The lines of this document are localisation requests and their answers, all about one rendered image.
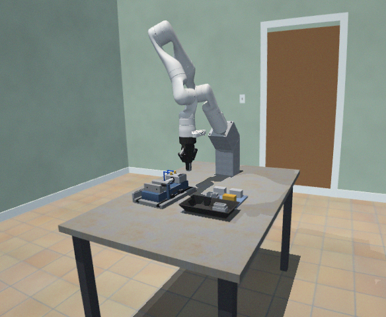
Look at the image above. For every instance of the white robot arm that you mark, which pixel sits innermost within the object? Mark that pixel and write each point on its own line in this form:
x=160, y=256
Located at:
x=181, y=71

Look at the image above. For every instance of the yellow rectangular block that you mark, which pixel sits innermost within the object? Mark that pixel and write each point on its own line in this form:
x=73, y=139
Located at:
x=230, y=197

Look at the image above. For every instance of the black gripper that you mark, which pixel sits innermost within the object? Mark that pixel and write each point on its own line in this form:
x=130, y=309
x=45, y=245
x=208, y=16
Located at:
x=188, y=152

